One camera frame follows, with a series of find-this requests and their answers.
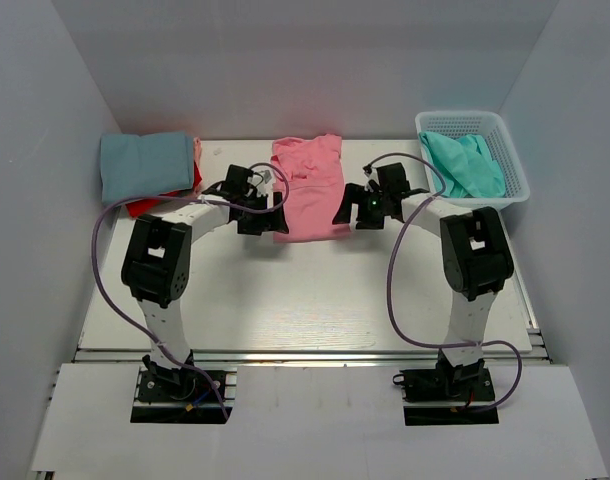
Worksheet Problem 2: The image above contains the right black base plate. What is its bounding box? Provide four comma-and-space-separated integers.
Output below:
392, 368, 499, 427

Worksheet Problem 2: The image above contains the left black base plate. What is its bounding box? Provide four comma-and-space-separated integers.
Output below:
130, 369, 227, 425

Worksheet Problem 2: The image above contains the white plastic basket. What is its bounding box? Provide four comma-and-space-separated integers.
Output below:
415, 111, 530, 210

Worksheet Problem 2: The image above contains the folded blue-grey t shirt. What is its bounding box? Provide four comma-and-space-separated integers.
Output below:
100, 131, 195, 205

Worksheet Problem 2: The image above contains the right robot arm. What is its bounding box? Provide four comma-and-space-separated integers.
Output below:
332, 163, 514, 372

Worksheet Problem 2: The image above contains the folded light pink t shirt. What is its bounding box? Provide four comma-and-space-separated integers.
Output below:
193, 137, 202, 165

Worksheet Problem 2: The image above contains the aluminium table rail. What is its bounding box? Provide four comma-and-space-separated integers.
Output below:
74, 348, 551, 367

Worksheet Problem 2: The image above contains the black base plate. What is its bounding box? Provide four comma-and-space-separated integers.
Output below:
392, 368, 499, 427
130, 369, 227, 425

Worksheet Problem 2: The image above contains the folded red t shirt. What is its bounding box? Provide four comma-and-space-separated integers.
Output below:
126, 163, 202, 218

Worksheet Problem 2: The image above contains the teal t shirt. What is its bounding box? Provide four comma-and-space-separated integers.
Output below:
419, 131, 506, 199

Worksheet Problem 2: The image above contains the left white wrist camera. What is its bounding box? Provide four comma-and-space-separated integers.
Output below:
256, 170, 274, 184

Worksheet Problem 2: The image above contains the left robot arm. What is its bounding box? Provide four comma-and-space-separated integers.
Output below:
121, 165, 291, 383

